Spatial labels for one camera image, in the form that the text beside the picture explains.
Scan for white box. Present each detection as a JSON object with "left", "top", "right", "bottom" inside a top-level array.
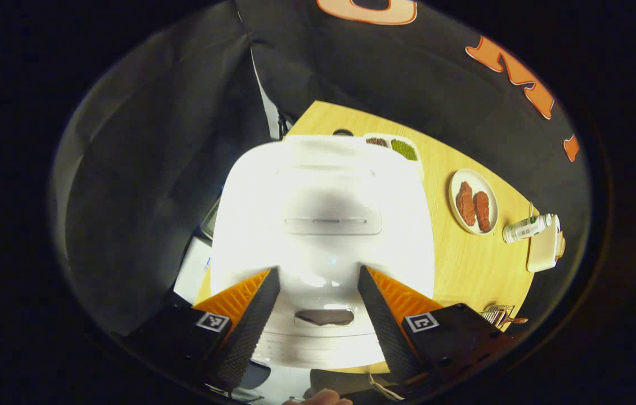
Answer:
[{"left": 174, "top": 236, "right": 213, "bottom": 304}]

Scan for white rice cooker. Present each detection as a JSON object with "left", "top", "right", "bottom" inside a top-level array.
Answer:
[{"left": 210, "top": 135, "right": 436, "bottom": 369}]

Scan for white toaster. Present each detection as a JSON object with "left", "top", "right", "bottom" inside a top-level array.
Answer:
[{"left": 526, "top": 214, "right": 566, "bottom": 273}]

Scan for round white plate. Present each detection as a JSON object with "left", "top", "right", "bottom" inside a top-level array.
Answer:
[{"left": 449, "top": 169, "right": 499, "bottom": 235}]

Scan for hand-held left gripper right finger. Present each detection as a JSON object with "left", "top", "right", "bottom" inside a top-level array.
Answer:
[{"left": 359, "top": 265, "right": 521, "bottom": 388}]

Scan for white milk bottle green cap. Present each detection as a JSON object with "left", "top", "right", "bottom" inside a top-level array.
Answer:
[{"left": 503, "top": 214, "right": 553, "bottom": 244}]

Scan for green beans pile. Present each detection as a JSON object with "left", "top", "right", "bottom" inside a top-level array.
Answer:
[{"left": 390, "top": 139, "right": 418, "bottom": 161}]

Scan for red raw steak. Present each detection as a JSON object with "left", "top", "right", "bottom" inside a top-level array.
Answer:
[
  {"left": 456, "top": 181, "right": 476, "bottom": 227},
  {"left": 473, "top": 191, "right": 491, "bottom": 232}
]

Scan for white divided dish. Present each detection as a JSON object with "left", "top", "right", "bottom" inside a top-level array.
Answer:
[{"left": 364, "top": 133, "right": 424, "bottom": 181}]

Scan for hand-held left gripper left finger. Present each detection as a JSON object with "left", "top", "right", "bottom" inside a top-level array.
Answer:
[{"left": 121, "top": 267, "right": 281, "bottom": 392}]

